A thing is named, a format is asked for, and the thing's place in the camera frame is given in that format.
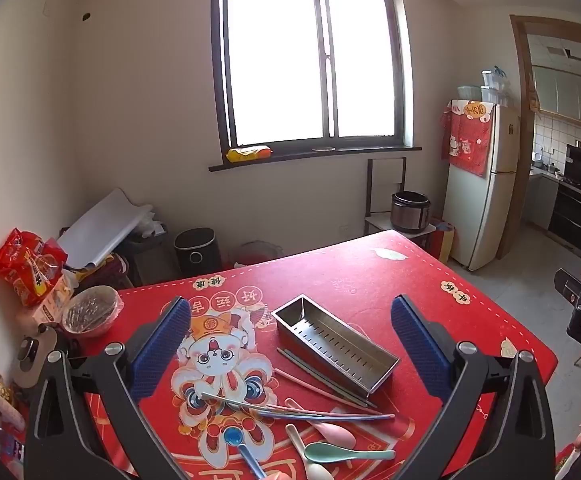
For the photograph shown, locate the upper kitchen cabinets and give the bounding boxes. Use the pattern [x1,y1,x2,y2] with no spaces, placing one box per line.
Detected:
[531,62,581,127]

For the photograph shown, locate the pink white figurine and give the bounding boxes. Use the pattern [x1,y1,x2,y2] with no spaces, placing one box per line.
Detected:
[0,385,26,432]

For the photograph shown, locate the white plastic bag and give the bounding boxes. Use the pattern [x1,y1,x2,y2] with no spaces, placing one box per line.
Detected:
[138,210,168,238]

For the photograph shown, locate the dark framed window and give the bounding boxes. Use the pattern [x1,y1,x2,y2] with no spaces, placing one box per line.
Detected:
[210,0,414,153]

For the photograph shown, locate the red snack bag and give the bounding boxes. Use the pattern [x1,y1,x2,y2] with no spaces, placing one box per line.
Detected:
[0,227,68,308]

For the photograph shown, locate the black rice cooker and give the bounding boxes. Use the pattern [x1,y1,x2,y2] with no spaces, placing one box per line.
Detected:
[391,191,431,233]

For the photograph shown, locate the red printed table mat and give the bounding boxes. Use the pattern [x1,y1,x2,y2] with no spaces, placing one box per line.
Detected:
[68,230,559,480]

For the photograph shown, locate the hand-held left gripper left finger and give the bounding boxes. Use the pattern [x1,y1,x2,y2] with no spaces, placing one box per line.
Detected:
[23,296,194,480]

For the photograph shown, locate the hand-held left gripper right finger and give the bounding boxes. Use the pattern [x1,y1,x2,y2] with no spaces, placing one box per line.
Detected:
[392,294,557,480]

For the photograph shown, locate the blue chopstick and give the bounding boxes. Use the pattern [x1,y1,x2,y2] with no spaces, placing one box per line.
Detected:
[255,406,397,420]
[283,349,378,408]

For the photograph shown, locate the dark storage box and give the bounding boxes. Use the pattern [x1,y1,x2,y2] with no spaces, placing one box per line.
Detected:
[115,232,181,288]

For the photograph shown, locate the black kitchen range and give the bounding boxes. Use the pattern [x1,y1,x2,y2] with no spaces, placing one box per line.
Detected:
[548,142,581,250]

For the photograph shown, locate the green spoon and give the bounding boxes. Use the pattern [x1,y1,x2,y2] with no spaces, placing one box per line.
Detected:
[304,441,396,464]

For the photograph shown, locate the white paper roll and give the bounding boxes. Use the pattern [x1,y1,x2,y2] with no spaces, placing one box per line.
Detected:
[58,188,155,270]

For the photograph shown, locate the white spoon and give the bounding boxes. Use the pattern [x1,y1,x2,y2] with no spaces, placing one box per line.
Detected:
[284,424,329,480]

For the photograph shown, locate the red gift box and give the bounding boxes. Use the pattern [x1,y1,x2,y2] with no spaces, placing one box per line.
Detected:
[428,217,455,263]

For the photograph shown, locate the white refrigerator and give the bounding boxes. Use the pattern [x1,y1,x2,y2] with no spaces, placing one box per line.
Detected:
[443,102,521,272]

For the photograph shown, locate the stainless steel utensil tray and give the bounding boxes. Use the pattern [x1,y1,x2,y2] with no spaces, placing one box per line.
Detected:
[272,295,401,394]

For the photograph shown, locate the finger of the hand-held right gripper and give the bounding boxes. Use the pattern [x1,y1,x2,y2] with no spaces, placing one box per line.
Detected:
[554,268,581,312]

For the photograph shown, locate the pink spoon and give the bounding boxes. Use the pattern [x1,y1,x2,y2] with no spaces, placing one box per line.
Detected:
[309,417,357,450]

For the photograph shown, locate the black trash bin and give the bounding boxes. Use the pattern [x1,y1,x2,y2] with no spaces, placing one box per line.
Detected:
[174,227,221,277]

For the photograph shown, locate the blue spoon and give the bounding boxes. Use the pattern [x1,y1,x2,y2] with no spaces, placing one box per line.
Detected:
[223,427,268,480]

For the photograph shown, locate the dark windowsill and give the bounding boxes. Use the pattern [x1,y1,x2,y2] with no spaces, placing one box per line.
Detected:
[208,146,422,173]

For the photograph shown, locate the dark red cloth bundle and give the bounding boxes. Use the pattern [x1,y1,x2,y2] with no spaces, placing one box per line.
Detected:
[78,255,131,291]

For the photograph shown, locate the clear plastic container stack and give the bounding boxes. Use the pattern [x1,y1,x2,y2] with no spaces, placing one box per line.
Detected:
[479,66,509,107]

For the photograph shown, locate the wooden door frame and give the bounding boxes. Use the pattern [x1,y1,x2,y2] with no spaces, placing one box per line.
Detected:
[501,15,581,261]

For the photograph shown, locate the plastic wrapped bowl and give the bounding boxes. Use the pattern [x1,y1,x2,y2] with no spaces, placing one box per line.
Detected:
[62,285,124,338]

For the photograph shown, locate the black frame shelf rack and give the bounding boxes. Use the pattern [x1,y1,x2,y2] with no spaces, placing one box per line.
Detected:
[365,157,437,250]

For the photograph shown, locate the red printed cloth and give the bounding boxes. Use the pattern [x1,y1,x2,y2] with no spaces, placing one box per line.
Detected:
[441,100,499,177]

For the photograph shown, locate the printed paper carton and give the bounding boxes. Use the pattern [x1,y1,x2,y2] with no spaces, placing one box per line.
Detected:
[30,270,78,328]

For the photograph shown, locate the yellow orange packet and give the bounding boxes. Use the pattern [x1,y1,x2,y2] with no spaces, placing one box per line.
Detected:
[226,146,274,163]

